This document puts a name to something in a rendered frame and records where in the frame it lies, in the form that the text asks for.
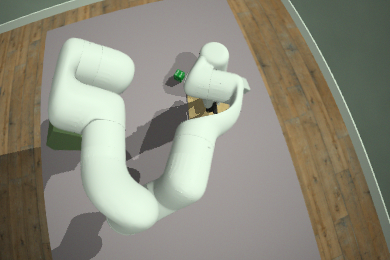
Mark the tan mat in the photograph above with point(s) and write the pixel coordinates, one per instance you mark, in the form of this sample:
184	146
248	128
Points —
197	109

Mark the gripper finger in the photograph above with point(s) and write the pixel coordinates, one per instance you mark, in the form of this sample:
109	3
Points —
213	108

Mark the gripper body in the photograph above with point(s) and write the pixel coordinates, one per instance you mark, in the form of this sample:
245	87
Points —
208	103

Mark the green die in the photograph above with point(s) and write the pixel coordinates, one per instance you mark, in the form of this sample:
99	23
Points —
179	75

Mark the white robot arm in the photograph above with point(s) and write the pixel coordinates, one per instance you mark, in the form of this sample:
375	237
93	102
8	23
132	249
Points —
99	115

